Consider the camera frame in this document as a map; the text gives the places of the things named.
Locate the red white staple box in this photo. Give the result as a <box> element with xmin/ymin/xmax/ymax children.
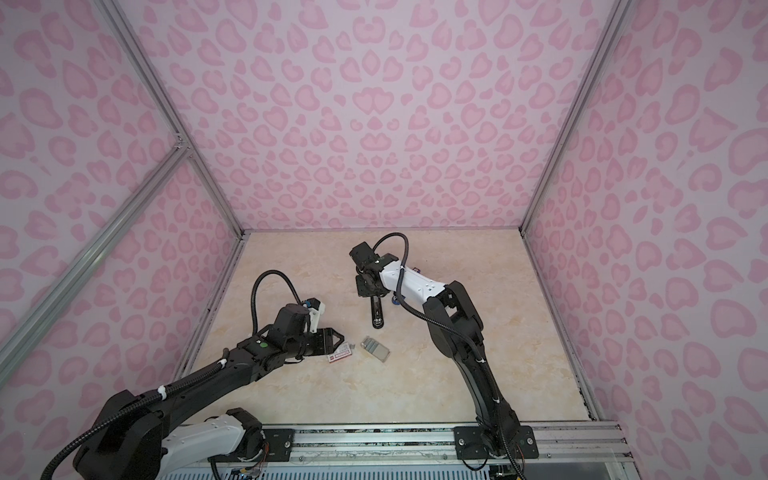
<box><xmin>327</xmin><ymin>342</ymin><xmax>354</xmax><ymax>363</ymax></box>

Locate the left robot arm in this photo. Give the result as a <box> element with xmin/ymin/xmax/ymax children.
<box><xmin>73</xmin><ymin>303</ymin><xmax>345</xmax><ymax>479</ymax></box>

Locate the aluminium diagonal wall strut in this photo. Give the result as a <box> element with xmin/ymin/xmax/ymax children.
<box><xmin>1</xmin><ymin>141</ymin><xmax>189</xmax><ymax>385</ymax></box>

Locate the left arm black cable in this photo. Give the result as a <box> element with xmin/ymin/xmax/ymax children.
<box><xmin>40</xmin><ymin>269</ymin><xmax>304</xmax><ymax>480</ymax></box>

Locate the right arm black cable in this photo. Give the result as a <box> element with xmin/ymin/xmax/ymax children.
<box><xmin>371</xmin><ymin>232</ymin><xmax>529</xmax><ymax>480</ymax></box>

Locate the aluminium front rail frame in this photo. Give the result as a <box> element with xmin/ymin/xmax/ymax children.
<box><xmin>161</xmin><ymin>419</ymin><xmax>640</xmax><ymax>480</ymax></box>

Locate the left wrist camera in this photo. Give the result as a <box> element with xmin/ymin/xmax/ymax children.
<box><xmin>303</xmin><ymin>298</ymin><xmax>326</xmax><ymax>333</ymax></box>

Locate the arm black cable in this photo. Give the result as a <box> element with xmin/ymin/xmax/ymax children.
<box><xmin>371</xmin><ymin>232</ymin><xmax>529</xmax><ymax>480</ymax></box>
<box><xmin>40</xmin><ymin>269</ymin><xmax>304</xmax><ymax>480</ymax></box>

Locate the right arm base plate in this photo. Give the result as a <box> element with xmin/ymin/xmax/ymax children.
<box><xmin>452</xmin><ymin>425</ymin><xmax>540</xmax><ymax>460</ymax></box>

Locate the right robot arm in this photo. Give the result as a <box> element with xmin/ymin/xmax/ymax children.
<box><xmin>349</xmin><ymin>242</ymin><xmax>521</xmax><ymax>456</ymax></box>

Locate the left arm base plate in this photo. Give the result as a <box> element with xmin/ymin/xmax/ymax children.
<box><xmin>235</xmin><ymin>428</ymin><xmax>296</xmax><ymax>462</ymax></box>

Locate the silver staple strips tray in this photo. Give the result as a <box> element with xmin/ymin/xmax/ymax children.
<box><xmin>361</xmin><ymin>336</ymin><xmax>391</xmax><ymax>363</ymax></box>

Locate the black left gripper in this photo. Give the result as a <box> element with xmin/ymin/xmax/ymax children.
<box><xmin>287</xmin><ymin>325</ymin><xmax>347</xmax><ymax>359</ymax></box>

